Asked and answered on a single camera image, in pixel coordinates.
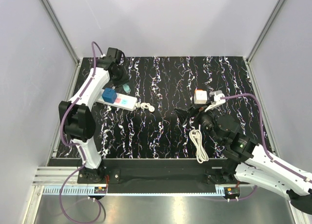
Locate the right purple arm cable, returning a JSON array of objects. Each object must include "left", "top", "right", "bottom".
[{"left": 220, "top": 93, "right": 312, "bottom": 203}]

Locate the white plug with cord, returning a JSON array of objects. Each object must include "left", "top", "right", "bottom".
[{"left": 135, "top": 102, "right": 155, "bottom": 112}]

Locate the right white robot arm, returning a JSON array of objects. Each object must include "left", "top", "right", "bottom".
[{"left": 175, "top": 107, "right": 312, "bottom": 214}]

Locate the white power cord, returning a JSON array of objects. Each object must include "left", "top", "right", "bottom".
[{"left": 189, "top": 126, "right": 210, "bottom": 164}]

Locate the white multicolour power strip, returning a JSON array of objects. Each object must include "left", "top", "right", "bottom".
[{"left": 96, "top": 93, "right": 137, "bottom": 111}]

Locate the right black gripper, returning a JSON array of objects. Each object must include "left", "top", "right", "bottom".
[{"left": 174, "top": 102, "right": 223, "bottom": 145}]

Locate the white cube socket adapter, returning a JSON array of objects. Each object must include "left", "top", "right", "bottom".
[{"left": 194, "top": 90, "right": 208, "bottom": 104}]

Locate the blue cube socket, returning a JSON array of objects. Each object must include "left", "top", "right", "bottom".
[{"left": 101, "top": 88, "right": 117, "bottom": 104}]

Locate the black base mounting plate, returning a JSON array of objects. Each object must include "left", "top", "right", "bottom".
[{"left": 77, "top": 158, "right": 244, "bottom": 194}]

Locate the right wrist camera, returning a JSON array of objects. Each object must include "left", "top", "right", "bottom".
[{"left": 204, "top": 91, "right": 226, "bottom": 112}]

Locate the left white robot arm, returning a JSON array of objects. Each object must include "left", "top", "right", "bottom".
[{"left": 58, "top": 47, "right": 129, "bottom": 183}]

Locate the teal small cube plug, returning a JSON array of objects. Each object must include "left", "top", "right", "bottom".
[{"left": 122, "top": 84, "right": 131, "bottom": 93}]

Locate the white slotted cable duct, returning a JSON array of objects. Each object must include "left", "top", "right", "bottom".
[{"left": 43, "top": 186, "right": 107, "bottom": 196}]

